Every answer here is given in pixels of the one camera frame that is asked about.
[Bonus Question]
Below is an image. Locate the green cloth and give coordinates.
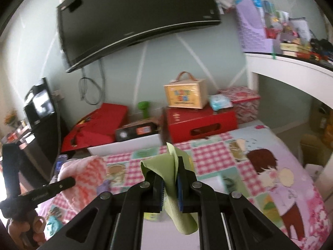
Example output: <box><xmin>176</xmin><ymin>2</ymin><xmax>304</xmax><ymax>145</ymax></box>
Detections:
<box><xmin>140</xmin><ymin>143</ymin><xmax>198</xmax><ymax>235</ymax></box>

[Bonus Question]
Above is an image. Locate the pink white fluffy towel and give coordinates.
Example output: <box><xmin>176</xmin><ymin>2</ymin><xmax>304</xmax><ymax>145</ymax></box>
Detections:
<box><xmin>58</xmin><ymin>156</ymin><xmax>107</xmax><ymax>213</ymax></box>

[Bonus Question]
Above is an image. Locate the person's left hand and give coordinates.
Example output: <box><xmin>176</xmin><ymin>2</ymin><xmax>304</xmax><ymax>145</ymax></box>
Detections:
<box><xmin>8</xmin><ymin>208</ymin><xmax>46</xmax><ymax>249</ymax></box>

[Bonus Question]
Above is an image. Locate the black cabinet with screen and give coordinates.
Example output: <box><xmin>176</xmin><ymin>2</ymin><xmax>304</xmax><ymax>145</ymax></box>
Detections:
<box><xmin>19</xmin><ymin>77</ymin><xmax>60</xmax><ymax>188</ymax></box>

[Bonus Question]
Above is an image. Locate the black box with gauge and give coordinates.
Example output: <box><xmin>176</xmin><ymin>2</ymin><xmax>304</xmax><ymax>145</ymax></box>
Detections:
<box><xmin>115</xmin><ymin>119</ymin><xmax>160</xmax><ymax>142</ymax></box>

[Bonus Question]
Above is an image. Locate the green dumbbell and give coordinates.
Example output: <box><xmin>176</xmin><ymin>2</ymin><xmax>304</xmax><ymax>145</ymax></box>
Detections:
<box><xmin>137</xmin><ymin>101</ymin><xmax>150</xmax><ymax>119</ymax></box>

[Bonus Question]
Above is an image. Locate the blue wet wipes pack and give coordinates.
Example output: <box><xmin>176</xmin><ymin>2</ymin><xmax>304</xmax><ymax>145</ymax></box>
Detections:
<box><xmin>208</xmin><ymin>94</ymin><xmax>233</xmax><ymax>112</ymax></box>

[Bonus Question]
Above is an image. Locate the red patterned storage box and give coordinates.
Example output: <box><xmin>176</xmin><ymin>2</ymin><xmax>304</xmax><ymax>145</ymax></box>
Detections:
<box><xmin>219</xmin><ymin>86</ymin><xmax>260</xmax><ymax>124</ymax></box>

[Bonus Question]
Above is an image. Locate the purple file holder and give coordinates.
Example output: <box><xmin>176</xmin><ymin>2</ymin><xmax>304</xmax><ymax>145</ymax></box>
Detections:
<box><xmin>235</xmin><ymin>0</ymin><xmax>281</xmax><ymax>54</ymax></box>

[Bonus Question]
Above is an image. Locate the red box with handle slot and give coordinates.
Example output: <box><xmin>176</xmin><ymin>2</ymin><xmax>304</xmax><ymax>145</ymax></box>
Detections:
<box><xmin>165</xmin><ymin>105</ymin><xmax>238</xmax><ymax>143</ymax></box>

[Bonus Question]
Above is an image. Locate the yellow wooden case with handle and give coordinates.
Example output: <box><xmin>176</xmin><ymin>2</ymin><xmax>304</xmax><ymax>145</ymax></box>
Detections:
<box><xmin>164</xmin><ymin>71</ymin><xmax>208</xmax><ymax>109</ymax></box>

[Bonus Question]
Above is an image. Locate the black hanging cable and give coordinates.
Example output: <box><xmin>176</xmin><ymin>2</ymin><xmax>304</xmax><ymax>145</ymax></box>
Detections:
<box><xmin>78</xmin><ymin>59</ymin><xmax>105</xmax><ymax>106</ymax></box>

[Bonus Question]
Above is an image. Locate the black wall television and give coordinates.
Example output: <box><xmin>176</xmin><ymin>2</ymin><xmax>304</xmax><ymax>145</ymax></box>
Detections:
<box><xmin>57</xmin><ymin>0</ymin><xmax>221</xmax><ymax>73</ymax></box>

